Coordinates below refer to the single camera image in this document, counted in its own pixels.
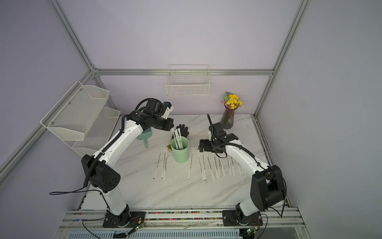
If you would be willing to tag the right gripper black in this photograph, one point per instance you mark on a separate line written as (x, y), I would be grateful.
(202, 146)

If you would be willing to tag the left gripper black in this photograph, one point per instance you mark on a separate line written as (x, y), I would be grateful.
(169, 124)

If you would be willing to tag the straw thirteenth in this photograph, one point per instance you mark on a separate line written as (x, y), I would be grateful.
(166, 166)

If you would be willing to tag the straw fourteenth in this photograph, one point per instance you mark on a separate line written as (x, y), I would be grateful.
(157, 163)

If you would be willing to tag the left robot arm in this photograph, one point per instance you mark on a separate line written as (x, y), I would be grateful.
(98, 168)

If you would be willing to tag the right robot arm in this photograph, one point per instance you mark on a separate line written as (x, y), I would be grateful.
(268, 187)

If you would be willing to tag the bundle of wrapped straws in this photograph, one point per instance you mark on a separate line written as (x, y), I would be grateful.
(177, 139)

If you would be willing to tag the green storage cup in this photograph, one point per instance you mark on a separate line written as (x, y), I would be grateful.
(181, 155)

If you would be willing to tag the black yellow work glove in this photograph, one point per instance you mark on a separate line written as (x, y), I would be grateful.
(183, 130)

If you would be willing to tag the green hand brush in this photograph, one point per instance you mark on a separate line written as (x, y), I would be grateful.
(145, 136)

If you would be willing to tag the purple glass vase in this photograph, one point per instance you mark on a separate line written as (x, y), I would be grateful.
(227, 120)

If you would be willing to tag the yellow flower bouquet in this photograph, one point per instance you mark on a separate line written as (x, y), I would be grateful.
(232, 101)

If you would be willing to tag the white two-tier mesh shelf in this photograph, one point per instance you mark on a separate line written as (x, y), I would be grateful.
(82, 119)

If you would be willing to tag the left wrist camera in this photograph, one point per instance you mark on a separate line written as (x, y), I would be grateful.
(168, 108)

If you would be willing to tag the white wire wall basket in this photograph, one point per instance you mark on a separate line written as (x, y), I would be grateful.
(188, 80)

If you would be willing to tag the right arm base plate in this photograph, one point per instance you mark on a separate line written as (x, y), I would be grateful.
(234, 218)

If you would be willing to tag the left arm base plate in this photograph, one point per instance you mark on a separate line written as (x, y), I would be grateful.
(125, 220)

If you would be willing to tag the aluminium front rail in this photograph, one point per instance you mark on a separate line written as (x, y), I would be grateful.
(180, 219)

